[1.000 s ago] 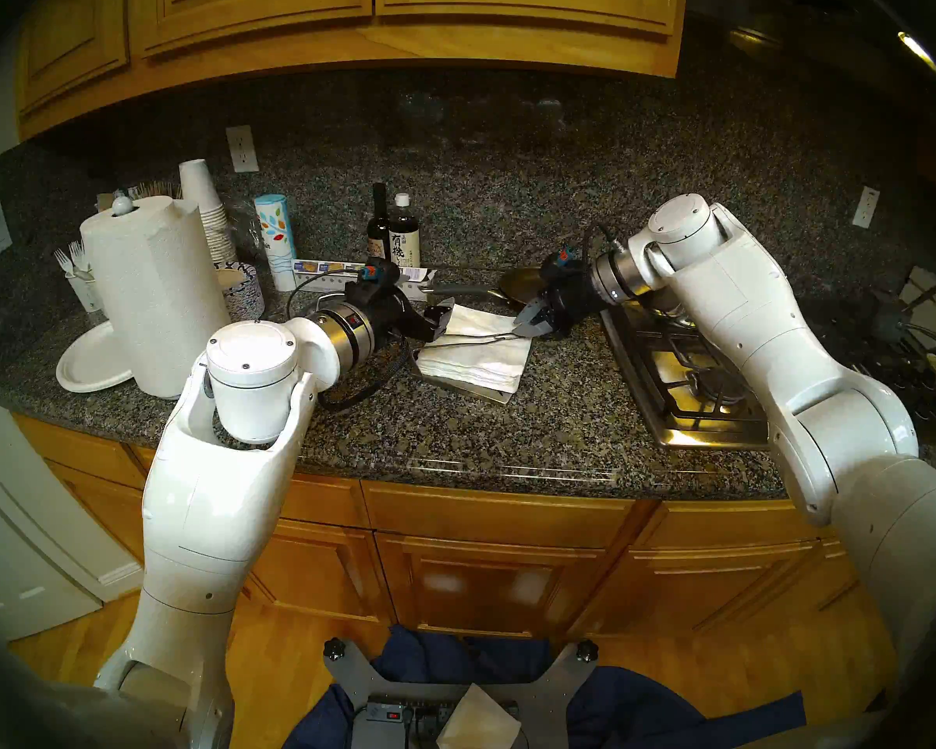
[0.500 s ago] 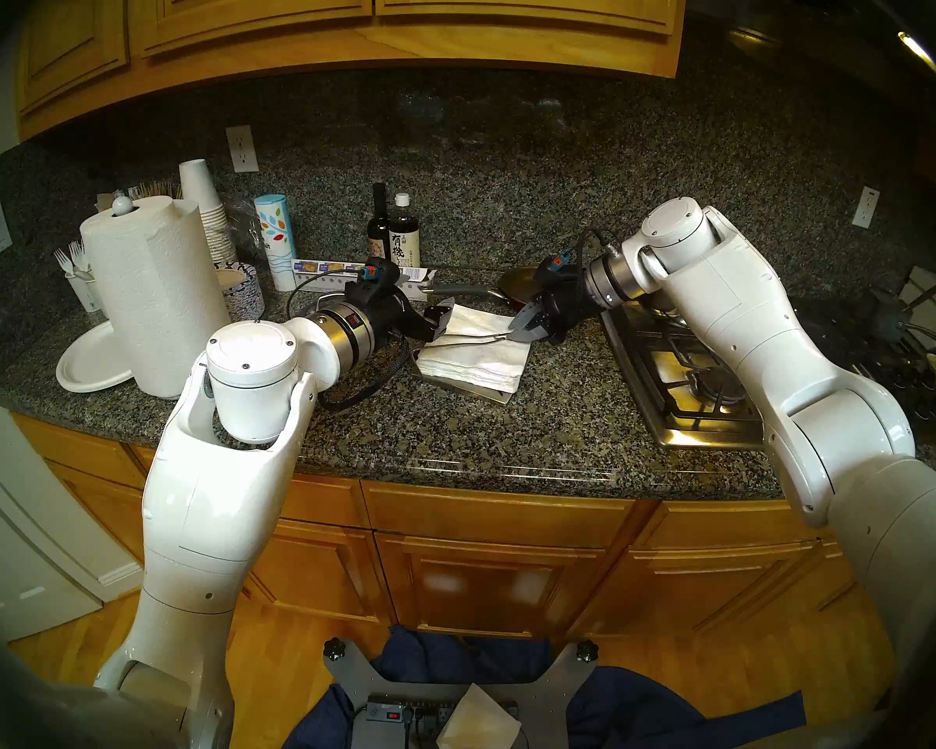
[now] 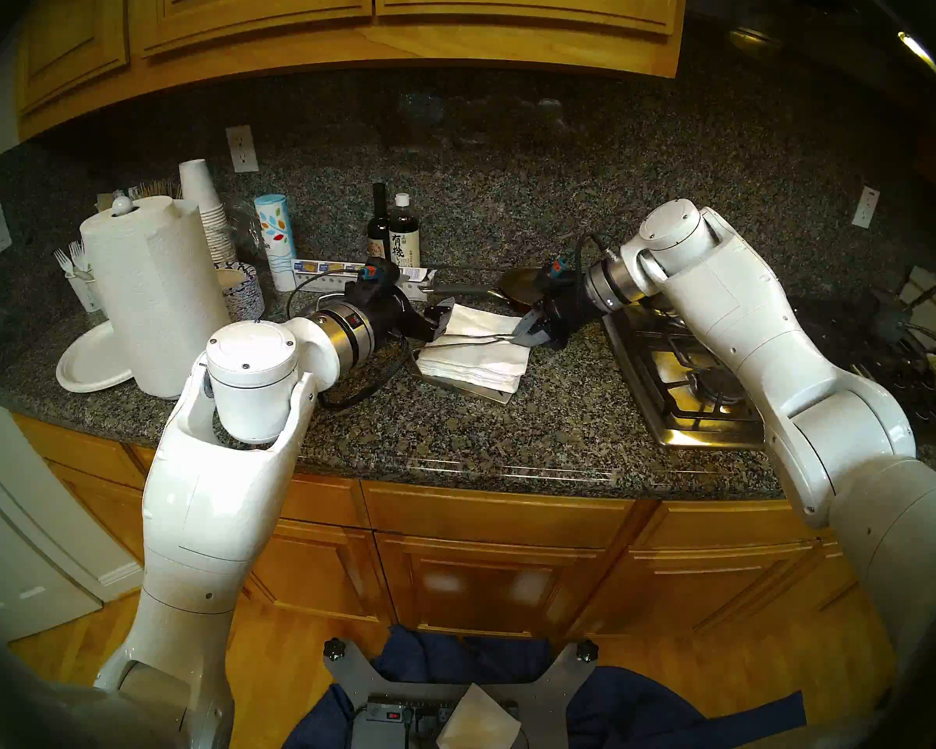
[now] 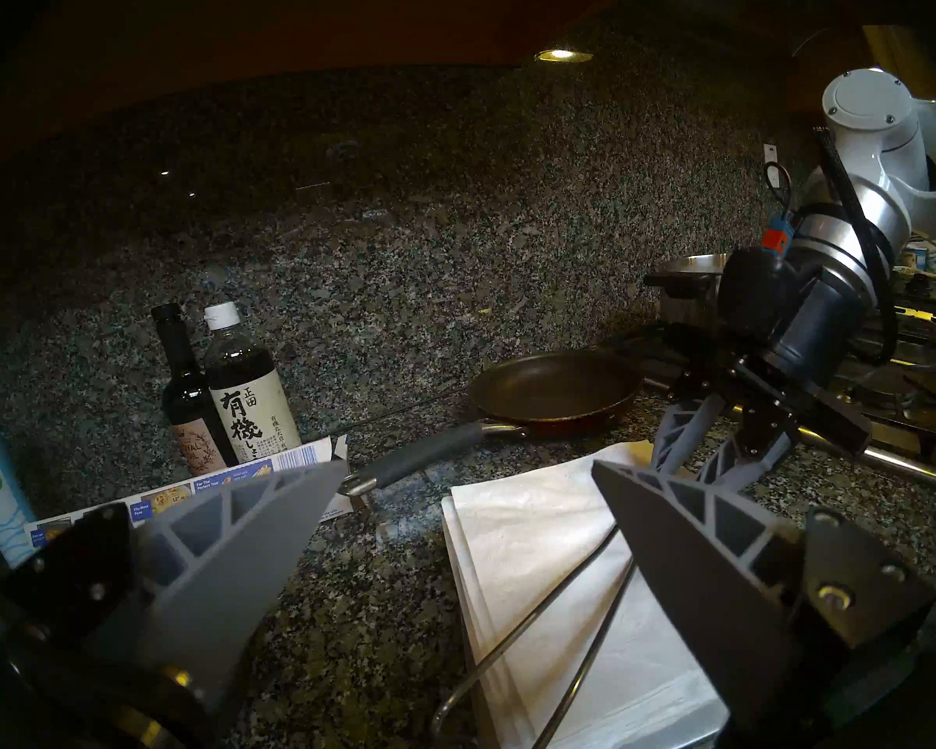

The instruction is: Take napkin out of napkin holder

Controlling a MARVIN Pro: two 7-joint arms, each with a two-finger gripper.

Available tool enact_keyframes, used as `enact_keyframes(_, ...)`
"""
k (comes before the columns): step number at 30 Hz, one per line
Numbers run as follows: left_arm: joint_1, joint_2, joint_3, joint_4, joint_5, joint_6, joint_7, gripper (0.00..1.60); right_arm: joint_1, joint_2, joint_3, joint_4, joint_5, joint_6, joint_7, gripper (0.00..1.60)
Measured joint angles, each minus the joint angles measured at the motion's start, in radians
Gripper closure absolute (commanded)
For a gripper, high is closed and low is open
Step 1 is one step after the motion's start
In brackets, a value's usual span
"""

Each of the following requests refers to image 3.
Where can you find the black star knob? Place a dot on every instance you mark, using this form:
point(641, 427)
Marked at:
point(586, 651)
point(334, 648)

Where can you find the gray power box red switch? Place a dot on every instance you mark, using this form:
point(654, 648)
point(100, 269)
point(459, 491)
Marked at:
point(382, 728)

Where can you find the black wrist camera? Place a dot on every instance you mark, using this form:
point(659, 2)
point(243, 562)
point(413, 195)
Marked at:
point(558, 273)
point(378, 273)

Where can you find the dark blue cloth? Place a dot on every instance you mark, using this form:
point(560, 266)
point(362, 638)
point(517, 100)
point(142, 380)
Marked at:
point(655, 708)

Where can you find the wooden wall cabinet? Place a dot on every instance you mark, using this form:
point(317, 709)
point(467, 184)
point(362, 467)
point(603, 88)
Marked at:
point(515, 49)

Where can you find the white paper towel roll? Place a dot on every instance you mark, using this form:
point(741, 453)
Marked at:
point(156, 303)

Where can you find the long blue white foil box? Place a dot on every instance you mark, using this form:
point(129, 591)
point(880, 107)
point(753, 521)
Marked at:
point(320, 269)

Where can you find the dark range hood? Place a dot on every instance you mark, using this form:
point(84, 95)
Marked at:
point(811, 22)

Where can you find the white utensil cup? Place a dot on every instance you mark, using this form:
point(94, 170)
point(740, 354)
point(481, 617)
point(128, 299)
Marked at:
point(86, 295)

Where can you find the white napkin stack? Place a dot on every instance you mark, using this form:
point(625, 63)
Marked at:
point(476, 365)

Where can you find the range hood light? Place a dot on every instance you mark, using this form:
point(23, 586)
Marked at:
point(916, 49)

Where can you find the leaf print blue canister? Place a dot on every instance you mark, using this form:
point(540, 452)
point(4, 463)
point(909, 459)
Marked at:
point(275, 240)

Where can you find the patterned paper bowl stack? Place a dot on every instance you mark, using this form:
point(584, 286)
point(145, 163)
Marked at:
point(246, 295)

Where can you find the white paper cup stack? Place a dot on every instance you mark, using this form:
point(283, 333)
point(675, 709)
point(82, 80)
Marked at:
point(199, 201)

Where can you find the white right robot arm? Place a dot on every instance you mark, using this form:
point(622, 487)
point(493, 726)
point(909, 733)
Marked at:
point(749, 326)

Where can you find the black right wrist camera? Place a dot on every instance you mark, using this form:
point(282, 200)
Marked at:
point(558, 273)

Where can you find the white panel door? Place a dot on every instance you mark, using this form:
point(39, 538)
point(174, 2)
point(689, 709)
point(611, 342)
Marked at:
point(23, 537)

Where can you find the metal napkin holder tray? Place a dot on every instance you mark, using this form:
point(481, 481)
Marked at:
point(468, 391)

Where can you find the gray robot base plate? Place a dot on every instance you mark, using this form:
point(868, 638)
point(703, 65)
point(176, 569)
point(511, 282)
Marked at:
point(554, 701)

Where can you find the wooden base cabinet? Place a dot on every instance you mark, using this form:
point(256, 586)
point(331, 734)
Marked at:
point(483, 576)

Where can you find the dark small pot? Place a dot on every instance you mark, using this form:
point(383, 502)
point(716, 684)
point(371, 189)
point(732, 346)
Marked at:
point(889, 322)

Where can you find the brown wooden sticks bundle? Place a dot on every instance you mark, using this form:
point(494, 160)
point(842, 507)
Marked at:
point(156, 189)

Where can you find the white foam plate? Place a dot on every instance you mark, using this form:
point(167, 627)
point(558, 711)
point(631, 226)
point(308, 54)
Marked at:
point(86, 361)

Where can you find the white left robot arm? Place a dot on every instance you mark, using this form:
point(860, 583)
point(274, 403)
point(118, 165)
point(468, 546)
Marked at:
point(218, 505)

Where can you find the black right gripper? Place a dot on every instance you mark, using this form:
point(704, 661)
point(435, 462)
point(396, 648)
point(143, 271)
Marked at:
point(565, 310)

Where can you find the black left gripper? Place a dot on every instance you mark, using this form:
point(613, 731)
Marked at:
point(390, 318)

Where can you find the paper towel holder knob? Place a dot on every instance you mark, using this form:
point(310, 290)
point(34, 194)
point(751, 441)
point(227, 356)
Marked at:
point(122, 206)

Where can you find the white plastic fork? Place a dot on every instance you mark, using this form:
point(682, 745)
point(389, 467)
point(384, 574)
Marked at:
point(78, 254)
point(63, 262)

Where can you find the steel gas stovetop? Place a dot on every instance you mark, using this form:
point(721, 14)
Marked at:
point(694, 396)

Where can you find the white cap soy sauce bottle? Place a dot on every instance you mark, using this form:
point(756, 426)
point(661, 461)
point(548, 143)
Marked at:
point(404, 240)

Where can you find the white wall outlet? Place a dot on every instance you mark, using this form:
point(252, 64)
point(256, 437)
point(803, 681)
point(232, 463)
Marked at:
point(242, 148)
point(866, 207)

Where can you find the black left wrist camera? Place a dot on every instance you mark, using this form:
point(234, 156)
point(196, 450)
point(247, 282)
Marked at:
point(378, 273)

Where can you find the slim dark glass bottle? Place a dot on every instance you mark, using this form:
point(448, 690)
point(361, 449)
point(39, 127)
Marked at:
point(377, 232)

